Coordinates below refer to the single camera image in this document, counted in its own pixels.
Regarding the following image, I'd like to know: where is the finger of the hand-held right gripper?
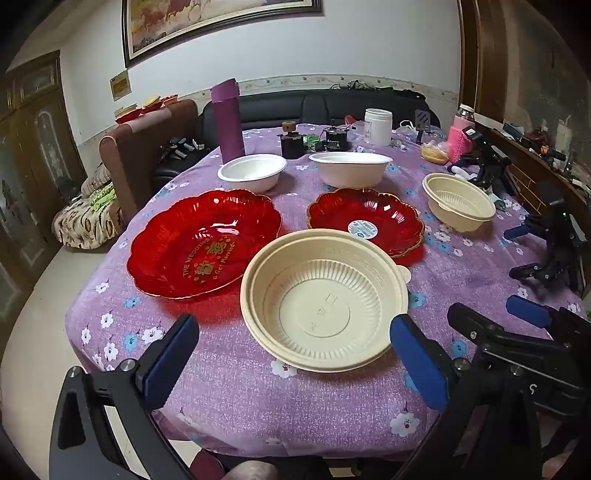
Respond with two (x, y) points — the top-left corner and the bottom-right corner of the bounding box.
(447, 302), (573, 367)
(506, 295), (555, 329)

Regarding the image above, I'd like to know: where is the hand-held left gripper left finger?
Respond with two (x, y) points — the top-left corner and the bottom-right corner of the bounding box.
(48, 314), (200, 480)

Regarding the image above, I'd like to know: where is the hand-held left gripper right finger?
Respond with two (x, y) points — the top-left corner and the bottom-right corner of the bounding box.
(390, 314), (543, 480)

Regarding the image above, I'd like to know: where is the large beige ribbed bowl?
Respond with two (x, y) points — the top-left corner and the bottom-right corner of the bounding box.
(240, 229), (411, 374)

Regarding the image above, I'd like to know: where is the large red plate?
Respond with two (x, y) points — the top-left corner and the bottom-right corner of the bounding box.
(127, 188), (283, 301)

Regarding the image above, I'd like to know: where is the small beige ribbed bowl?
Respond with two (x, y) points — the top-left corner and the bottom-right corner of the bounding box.
(422, 173), (497, 233)

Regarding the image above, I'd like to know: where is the small red plate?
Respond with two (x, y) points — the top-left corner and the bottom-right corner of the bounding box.
(307, 187), (426, 259)

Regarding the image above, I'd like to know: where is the oval white bowl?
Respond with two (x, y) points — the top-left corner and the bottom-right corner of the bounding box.
(308, 152), (393, 190)

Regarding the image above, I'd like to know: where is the round white bowl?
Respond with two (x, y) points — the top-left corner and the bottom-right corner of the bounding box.
(217, 154), (288, 193)

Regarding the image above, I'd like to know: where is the purple floral tablecloth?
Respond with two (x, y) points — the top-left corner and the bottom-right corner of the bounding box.
(65, 122), (588, 459)

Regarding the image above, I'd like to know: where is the black spare gripper device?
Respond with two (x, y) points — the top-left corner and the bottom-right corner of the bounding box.
(503, 182), (586, 296)

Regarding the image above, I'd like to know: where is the wooden sideboard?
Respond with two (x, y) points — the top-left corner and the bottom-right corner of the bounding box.
(475, 115), (591, 241)

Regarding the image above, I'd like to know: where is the black tripod device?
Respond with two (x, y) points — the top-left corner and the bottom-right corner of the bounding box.
(461, 127), (514, 197)

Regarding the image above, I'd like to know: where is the patterned blanket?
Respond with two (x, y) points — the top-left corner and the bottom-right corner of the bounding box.
(52, 161), (124, 251)

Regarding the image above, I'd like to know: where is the pink knit-sleeved bottle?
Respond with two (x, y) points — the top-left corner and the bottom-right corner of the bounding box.
(447, 104), (477, 163)

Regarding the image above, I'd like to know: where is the black phone holder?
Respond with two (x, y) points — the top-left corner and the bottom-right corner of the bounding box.
(414, 109), (433, 144)

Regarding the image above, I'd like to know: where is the brown chair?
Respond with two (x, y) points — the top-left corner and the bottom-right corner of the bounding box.
(99, 99), (199, 224)

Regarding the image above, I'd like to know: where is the white plastic jar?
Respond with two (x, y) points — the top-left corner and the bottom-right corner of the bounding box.
(364, 108), (393, 145)

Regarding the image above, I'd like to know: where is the black round motor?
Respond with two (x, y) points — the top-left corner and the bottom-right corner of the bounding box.
(322, 127), (350, 153)

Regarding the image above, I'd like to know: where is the wooden door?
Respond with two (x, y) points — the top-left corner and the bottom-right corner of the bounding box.
(0, 50), (89, 333)

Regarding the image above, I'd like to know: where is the purple thermos bottle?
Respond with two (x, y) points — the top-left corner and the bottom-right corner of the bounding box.
(211, 78), (246, 164)

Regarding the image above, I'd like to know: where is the black motor with wooden knob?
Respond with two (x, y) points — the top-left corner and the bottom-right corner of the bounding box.
(277, 121), (306, 160)

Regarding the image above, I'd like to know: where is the stack of red dishes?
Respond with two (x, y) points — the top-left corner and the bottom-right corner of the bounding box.
(115, 93), (180, 124)

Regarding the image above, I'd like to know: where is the black sofa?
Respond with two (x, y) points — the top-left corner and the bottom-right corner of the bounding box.
(154, 89), (441, 181)

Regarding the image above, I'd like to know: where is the framed painting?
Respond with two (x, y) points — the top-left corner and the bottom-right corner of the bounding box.
(121, 0), (324, 70)

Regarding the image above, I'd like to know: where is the dark wooden door frame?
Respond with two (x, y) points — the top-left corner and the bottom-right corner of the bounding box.
(458, 0), (511, 121)

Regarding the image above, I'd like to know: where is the yellow wall notice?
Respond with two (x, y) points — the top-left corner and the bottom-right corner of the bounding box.
(109, 69), (133, 102)

